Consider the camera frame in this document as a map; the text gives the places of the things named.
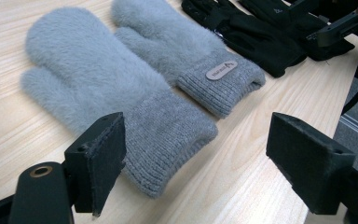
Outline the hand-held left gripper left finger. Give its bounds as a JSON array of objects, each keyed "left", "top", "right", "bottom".
[{"left": 62, "top": 111, "right": 127, "bottom": 217}]

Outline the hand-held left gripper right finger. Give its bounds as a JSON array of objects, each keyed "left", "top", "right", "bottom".
[{"left": 265, "top": 111, "right": 357, "bottom": 216}]

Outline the black glove white logo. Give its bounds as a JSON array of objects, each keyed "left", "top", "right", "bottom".
[{"left": 238, "top": 0, "right": 356, "bottom": 62}]

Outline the grey fluffy mitten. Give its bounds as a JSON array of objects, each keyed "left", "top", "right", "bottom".
[{"left": 20, "top": 7, "right": 219, "bottom": 200}]

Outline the grey fluffy mitten tan label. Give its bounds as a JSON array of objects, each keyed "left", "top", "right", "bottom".
[{"left": 110, "top": 0, "right": 267, "bottom": 119}]

